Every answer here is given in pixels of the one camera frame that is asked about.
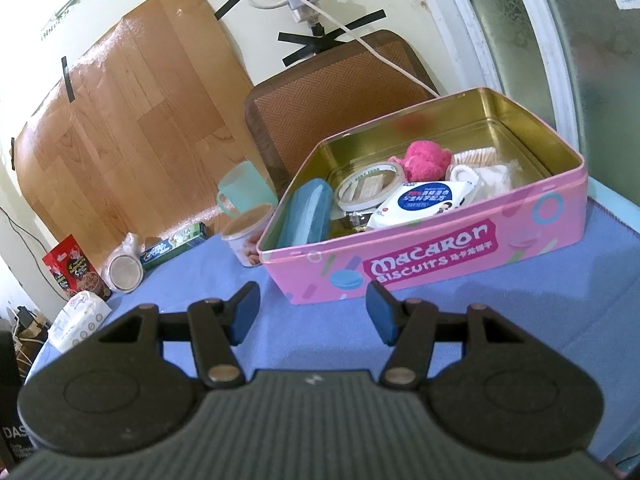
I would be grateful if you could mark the wooden block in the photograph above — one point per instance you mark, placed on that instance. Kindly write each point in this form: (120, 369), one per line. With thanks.
(39, 327)

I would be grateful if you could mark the blue printed blanket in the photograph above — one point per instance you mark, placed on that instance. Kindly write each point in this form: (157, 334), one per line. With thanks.
(500, 320)

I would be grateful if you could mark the white window frame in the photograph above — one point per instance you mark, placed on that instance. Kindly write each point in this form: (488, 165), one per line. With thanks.
(500, 60)

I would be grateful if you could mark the black charger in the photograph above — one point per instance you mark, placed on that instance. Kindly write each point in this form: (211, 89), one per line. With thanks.
(23, 317)

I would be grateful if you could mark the pink fluffy sponge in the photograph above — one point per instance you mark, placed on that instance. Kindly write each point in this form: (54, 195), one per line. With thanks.
(422, 160)

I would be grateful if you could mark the cotton swabs pack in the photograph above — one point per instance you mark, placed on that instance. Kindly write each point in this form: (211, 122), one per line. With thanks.
(477, 156)

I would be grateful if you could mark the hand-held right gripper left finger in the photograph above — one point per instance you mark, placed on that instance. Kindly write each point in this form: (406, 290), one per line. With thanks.
(245, 316)

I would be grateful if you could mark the white tape roll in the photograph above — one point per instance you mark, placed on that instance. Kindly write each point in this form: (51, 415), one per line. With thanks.
(345, 200)

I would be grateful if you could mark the wood-pattern wall sheet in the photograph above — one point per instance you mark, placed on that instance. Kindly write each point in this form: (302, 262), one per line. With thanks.
(140, 135)

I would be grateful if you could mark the dark wrapper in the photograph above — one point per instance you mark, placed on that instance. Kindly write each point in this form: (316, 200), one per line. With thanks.
(357, 221)

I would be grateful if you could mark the pink biscuit tin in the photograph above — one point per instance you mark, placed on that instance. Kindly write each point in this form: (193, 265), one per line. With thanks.
(450, 270)

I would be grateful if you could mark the black tape strip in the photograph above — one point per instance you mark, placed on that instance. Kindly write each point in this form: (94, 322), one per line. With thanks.
(12, 152)
(68, 80)

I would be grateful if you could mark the pink printed paper cup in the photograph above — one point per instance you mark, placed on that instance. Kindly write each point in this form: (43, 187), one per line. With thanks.
(245, 240)

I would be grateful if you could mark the plastic-wrapped jar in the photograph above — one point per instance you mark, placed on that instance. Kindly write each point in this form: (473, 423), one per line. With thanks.
(122, 270)

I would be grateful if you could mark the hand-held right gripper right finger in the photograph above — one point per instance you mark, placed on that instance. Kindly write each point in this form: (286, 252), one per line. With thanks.
(381, 319)

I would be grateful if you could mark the white tissue pack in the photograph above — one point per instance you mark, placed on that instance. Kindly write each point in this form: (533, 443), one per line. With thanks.
(77, 322)

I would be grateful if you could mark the teal plastic cup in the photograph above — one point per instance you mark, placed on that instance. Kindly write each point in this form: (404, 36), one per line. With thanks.
(247, 187)

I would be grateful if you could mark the wooden sticks bundle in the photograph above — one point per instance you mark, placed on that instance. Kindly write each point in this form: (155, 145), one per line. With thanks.
(371, 185)

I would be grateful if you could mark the blue green toothpaste box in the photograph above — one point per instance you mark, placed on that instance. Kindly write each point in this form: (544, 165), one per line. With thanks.
(172, 247)

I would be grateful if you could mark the white wet wipes pack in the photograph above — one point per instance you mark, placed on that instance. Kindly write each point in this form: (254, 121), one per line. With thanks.
(420, 202)

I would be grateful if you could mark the blue plastic case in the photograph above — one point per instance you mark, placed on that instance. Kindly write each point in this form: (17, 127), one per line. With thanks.
(302, 212)

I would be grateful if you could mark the red snack box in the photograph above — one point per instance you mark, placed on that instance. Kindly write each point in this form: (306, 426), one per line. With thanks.
(75, 270)

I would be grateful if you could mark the black box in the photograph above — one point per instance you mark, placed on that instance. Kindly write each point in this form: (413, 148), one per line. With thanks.
(11, 410)

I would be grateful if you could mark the white cotton pads bag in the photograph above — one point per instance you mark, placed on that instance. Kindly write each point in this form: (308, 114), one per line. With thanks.
(492, 180)

